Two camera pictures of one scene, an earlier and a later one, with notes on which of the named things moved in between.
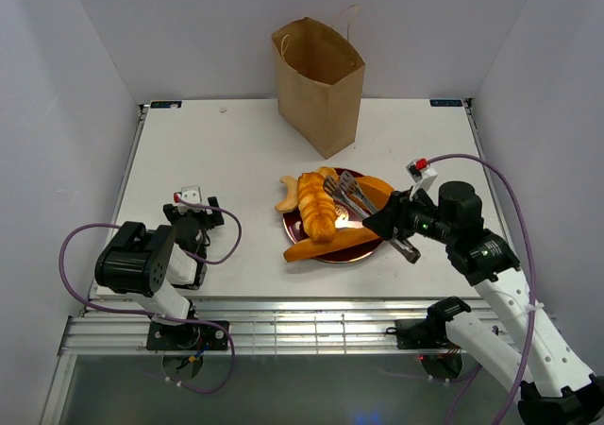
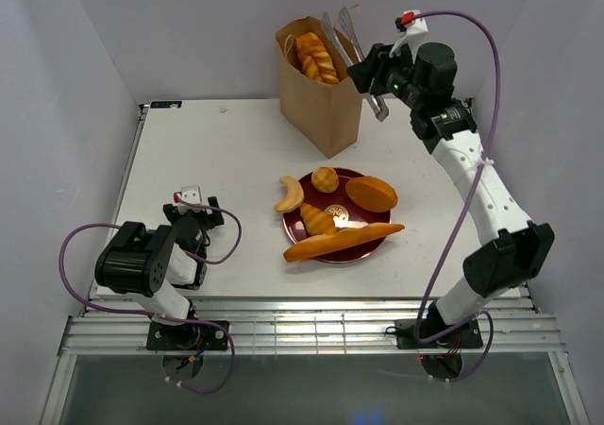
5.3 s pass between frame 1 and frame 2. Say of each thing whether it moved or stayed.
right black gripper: moved
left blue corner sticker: stayed
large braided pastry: moved
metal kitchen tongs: moved
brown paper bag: stayed
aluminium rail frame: stayed
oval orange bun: stayed
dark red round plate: stayed
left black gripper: stayed
